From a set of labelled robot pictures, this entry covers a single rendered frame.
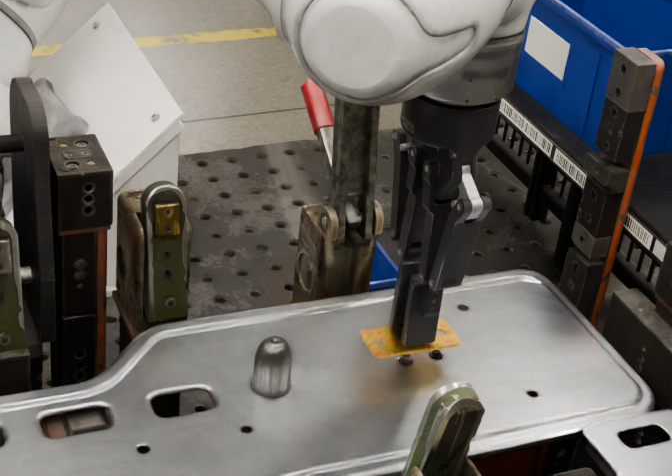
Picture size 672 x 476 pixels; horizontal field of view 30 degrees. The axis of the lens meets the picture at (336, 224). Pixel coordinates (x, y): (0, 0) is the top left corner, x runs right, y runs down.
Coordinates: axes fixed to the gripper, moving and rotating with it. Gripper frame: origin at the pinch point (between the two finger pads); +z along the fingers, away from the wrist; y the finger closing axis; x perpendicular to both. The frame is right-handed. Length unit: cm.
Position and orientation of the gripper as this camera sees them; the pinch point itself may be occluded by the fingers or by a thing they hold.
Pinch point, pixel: (417, 301)
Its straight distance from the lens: 107.3
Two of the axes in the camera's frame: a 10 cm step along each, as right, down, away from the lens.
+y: 3.8, 5.2, -7.6
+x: 9.2, -1.2, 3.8
